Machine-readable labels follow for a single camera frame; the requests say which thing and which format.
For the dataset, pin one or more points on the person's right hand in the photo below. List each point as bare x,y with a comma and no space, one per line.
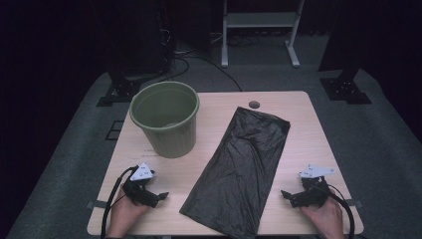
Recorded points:
326,219

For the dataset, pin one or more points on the black plastic garbage bag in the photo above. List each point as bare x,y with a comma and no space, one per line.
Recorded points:
239,172

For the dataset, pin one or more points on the grey tape piece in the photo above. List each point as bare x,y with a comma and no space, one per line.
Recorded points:
98,204
353,203

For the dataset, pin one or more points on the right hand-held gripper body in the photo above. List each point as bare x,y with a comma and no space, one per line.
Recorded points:
313,191

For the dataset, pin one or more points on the black stand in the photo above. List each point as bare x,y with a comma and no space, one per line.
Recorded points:
345,89
122,89

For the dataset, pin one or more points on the round table grommet hole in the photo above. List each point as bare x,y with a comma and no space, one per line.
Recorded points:
254,104

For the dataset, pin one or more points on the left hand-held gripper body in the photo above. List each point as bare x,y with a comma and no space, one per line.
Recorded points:
137,194

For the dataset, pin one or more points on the white metal stand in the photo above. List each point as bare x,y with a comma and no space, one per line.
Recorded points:
262,20

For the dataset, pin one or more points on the person's left hand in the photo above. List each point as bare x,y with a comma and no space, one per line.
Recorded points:
124,215

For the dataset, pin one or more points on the green plastic trash bin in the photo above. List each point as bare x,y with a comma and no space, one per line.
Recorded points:
172,142

